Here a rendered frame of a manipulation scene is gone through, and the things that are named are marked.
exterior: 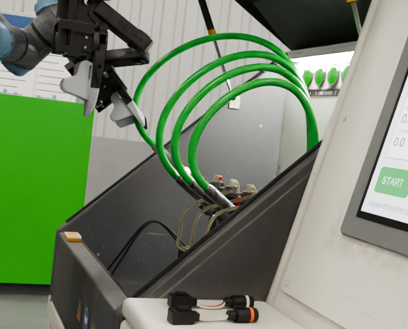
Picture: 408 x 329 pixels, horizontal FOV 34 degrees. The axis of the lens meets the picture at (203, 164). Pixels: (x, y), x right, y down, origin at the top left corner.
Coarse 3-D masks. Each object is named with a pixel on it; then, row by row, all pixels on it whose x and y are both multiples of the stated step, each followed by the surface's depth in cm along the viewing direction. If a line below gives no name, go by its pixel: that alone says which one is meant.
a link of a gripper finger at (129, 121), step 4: (132, 116) 142; (144, 116) 140; (124, 120) 142; (128, 120) 142; (132, 120) 142; (116, 124) 142; (120, 124) 142; (124, 124) 142; (128, 124) 142; (144, 128) 140
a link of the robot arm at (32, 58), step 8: (32, 24) 144; (24, 32) 140; (32, 32) 143; (32, 40) 142; (40, 40) 143; (32, 48) 142; (40, 48) 144; (48, 48) 145; (24, 56) 140; (32, 56) 143; (40, 56) 146; (8, 64) 145; (16, 64) 144; (24, 64) 144; (32, 64) 146; (16, 72) 146; (24, 72) 147
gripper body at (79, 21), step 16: (64, 0) 111; (80, 0) 111; (96, 0) 111; (64, 16) 111; (80, 16) 111; (96, 16) 111; (64, 32) 109; (80, 32) 109; (96, 32) 110; (64, 48) 108; (80, 48) 110; (96, 48) 110
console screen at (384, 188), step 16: (400, 64) 90; (400, 80) 88; (400, 96) 87; (384, 112) 89; (400, 112) 86; (384, 128) 88; (400, 128) 85; (384, 144) 87; (400, 144) 84; (368, 160) 89; (384, 160) 85; (400, 160) 82; (368, 176) 88; (384, 176) 84; (400, 176) 81; (368, 192) 86; (384, 192) 83; (400, 192) 80; (352, 208) 89; (368, 208) 85; (384, 208) 82; (400, 208) 79; (352, 224) 87; (368, 224) 84; (384, 224) 81; (400, 224) 78; (368, 240) 83; (384, 240) 80; (400, 240) 78
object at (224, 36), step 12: (204, 36) 139; (216, 36) 139; (228, 36) 139; (240, 36) 139; (252, 36) 139; (180, 48) 138; (276, 48) 140; (168, 60) 139; (288, 60) 140; (144, 84) 139; (144, 132) 139
